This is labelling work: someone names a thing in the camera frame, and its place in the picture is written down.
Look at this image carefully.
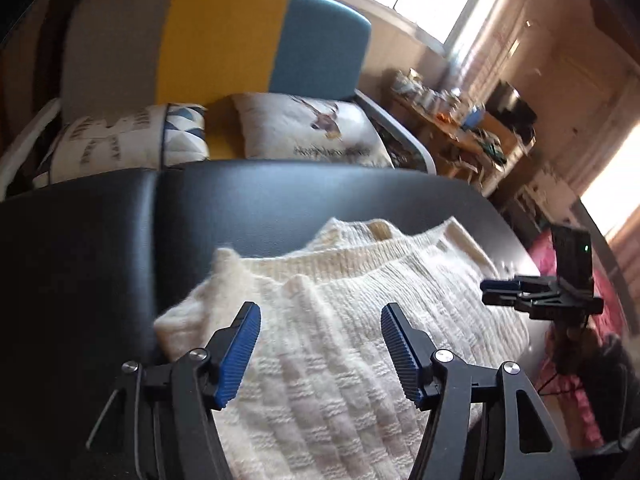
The pink rug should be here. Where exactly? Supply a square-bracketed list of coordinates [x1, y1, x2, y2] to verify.
[529, 240, 628, 453]

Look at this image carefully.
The black leather bench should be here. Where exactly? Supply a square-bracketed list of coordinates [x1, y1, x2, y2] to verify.
[0, 160, 543, 480]

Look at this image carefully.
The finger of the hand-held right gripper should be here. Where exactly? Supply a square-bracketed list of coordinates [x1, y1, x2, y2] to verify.
[480, 275, 552, 295]
[481, 290, 556, 318]

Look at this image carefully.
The triangle pattern pillow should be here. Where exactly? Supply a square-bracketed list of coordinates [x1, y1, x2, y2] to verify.
[32, 103, 210, 189]

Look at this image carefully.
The wooden desk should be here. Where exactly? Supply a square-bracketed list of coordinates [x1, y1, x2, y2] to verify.
[385, 70, 537, 197]

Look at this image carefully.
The white knitted sweater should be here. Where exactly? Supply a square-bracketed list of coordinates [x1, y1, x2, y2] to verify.
[154, 216, 532, 480]

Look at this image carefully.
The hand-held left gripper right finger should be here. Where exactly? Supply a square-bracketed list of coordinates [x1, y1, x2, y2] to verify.
[380, 302, 583, 480]

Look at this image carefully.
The black appliance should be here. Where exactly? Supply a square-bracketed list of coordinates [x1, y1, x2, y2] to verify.
[487, 80, 537, 128]

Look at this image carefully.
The deer print pillow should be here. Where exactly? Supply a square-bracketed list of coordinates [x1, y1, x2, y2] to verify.
[231, 92, 396, 170]

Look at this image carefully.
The sheer curtain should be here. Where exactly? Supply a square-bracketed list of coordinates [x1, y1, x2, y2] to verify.
[447, 5, 528, 103]

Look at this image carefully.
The grey yellow blue sofa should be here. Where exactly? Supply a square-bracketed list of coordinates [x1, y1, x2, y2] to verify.
[0, 0, 437, 196]

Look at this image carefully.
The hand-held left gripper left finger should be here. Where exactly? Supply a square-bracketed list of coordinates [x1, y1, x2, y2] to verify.
[120, 301, 262, 480]

